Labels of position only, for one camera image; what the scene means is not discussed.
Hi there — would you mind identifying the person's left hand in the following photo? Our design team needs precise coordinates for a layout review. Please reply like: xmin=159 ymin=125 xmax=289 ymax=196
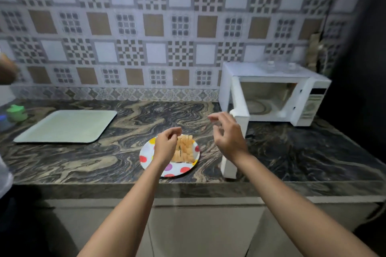
xmin=153 ymin=127 xmax=183 ymax=166

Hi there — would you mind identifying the person's right hand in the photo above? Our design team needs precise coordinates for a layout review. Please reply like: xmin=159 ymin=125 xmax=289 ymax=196
xmin=207 ymin=112 xmax=251 ymax=163

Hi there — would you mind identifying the person's right forearm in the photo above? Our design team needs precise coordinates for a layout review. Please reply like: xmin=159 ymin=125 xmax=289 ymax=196
xmin=232 ymin=152 xmax=379 ymax=257

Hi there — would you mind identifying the person's left forearm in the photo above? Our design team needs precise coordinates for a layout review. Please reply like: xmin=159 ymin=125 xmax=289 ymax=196
xmin=77 ymin=157 xmax=173 ymax=257

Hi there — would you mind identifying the pile of tan biscuit pieces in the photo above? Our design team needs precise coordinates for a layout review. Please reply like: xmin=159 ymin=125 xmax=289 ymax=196
xmin=171 ymin=135 xmax=196 ymax=163

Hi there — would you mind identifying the white microwave door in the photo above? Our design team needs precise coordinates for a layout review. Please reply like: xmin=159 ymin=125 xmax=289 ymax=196
xmin=220 ymin=77 xmax=251 ymax=180

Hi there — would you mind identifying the white polka dot plate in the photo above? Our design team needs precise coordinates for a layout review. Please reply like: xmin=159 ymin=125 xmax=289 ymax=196
xmin=139 ymin=136 xmax=201 ymax=178

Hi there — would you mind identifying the glass microwave turntable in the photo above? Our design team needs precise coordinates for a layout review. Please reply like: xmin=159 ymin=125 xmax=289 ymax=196
xmin=246 ymin=98 xmax=272 ymax=115

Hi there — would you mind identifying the white microwave oven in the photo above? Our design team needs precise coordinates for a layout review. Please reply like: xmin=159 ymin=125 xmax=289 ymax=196
xmin=218 ymin=61 xmax=332 ymax=128

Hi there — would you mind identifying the clear glass lid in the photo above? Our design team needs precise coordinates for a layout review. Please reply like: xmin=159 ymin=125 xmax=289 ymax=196
xmin=261 ymin=60 xmax=281 ymax=72
xmin=283 ymin=62 xmax=302 ymax=73

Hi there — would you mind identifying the white counter cabinet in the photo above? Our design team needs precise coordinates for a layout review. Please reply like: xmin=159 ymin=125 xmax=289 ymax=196
xmin=33 ymin=196 xmax=384 ymax=257

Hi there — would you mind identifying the white rectangular tray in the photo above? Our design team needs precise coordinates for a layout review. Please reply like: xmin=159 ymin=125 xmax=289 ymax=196
xmin=13 ymin=110 xmax=118 ymax=144

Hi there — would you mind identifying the brown hanging object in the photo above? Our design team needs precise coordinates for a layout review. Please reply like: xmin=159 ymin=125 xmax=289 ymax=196
xmin=308 ymin=33 xmax=322 ymax=72

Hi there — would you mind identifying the green plastic cup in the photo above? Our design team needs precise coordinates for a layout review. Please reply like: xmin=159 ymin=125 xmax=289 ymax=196
xmin=6 ymin=104 xmax=28 ymax=122

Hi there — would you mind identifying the blue plastic container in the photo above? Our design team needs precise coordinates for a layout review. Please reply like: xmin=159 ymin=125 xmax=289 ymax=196
xmin=0 ymin=114 xmax=13 ymax=133

